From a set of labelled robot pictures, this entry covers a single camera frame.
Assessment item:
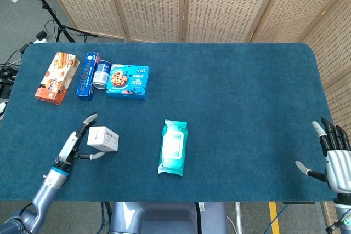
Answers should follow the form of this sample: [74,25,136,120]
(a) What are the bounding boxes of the blue and white drink can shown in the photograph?
[92,60,112,90]

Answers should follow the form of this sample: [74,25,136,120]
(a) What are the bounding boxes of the blue cookie box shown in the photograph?
[105,63,151,101]

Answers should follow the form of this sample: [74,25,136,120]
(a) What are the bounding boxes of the grey-blue robot torso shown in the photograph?
[109,202,228,234]

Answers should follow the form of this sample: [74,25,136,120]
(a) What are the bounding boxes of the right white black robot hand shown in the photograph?
[295,117,351,195]

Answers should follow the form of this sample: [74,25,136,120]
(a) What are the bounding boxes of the woven wooden folding screen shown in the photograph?
[38,0,351,234]

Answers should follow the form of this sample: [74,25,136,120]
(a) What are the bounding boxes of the blue cable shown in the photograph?
[263,203,289,234]

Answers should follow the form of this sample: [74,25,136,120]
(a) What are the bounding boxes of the black tripod stand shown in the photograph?
[21,0,98,43]

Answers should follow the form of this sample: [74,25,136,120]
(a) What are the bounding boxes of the white power strip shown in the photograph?
[33,30,49,44]

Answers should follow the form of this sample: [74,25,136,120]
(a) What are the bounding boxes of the orange biscuit box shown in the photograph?
[35,51,81,106]

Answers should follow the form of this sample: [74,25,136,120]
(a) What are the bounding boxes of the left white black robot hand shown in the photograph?
[54,112,106,172]

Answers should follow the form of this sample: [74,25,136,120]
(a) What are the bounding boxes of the blue carpet table cover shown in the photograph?
[0,42,337,203]

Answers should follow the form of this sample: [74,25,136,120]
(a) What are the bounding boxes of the white cardboard box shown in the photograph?
[87,125,120,152]

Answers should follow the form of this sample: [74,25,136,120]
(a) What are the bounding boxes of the teal wet wipes pack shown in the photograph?
[157,119,188,176]

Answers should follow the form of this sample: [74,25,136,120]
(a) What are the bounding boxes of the metal table leg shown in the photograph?
[235,202,244,234]

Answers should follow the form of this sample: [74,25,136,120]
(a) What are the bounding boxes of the black cable bundle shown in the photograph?
[0,42,30,100]

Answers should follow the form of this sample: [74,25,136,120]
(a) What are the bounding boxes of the long dark blue box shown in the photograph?
[75,52,101,101]

